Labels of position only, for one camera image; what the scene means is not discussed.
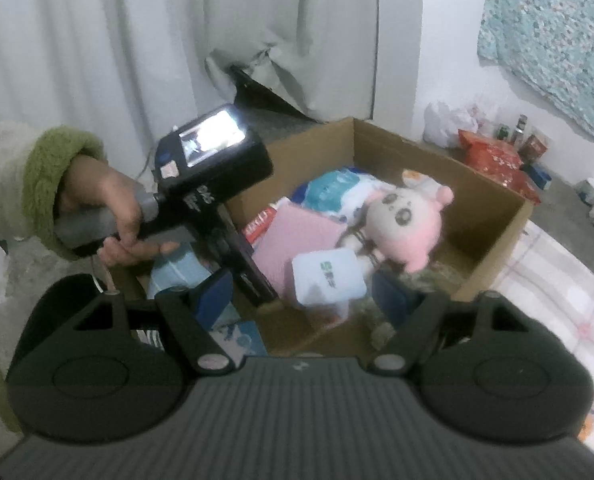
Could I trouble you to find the red snack bag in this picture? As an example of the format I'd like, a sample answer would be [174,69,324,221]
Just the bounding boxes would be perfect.
[458,129,542,206]

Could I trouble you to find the grey curtain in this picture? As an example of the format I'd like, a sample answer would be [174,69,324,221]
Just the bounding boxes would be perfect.
[0,0,424,181]

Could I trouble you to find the white tissue pack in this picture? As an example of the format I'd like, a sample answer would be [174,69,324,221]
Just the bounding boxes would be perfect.
[291,247,368,307]

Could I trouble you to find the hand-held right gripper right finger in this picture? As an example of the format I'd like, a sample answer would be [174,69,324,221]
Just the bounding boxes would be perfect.
[370,270,528,375]

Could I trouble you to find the pink soft pad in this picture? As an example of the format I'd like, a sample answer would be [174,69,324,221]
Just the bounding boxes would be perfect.
[252,204,350,301]

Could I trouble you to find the blue soft tissue pack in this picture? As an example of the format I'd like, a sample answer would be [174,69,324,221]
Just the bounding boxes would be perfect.
[292,167,393,223]

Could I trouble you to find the white plastic bag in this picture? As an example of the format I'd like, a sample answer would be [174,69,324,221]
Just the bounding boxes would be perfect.
[423,101,480,148]

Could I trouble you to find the red white toothpaste tube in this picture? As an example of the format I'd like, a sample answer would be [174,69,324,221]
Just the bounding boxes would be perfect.
[242,199,290,246]

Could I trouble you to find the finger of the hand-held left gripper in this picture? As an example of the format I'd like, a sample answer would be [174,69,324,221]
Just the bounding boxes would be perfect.
[212,207,280,307]

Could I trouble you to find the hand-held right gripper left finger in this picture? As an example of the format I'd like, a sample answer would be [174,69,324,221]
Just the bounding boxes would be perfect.
[72,269,235,375]

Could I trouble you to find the pink round plush toy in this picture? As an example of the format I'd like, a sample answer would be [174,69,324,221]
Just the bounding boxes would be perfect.
[347,169,455,273]

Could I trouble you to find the brown cardboard box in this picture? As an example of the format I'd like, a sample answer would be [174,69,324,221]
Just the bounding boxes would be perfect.
[104,116,534,356]

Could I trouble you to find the small blue box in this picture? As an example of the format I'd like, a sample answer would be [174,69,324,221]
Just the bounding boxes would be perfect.
[527,162,553,191]

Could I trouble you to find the teal floral wall cloth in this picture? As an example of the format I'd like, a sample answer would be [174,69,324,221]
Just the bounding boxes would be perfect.
[477,0,594,156]

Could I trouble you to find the person's left hand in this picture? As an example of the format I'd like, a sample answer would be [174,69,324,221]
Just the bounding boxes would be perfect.
[59,156,183,267]

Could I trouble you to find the light blue tissue box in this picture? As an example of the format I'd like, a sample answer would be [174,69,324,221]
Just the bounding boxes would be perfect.
[147,246,269,358]

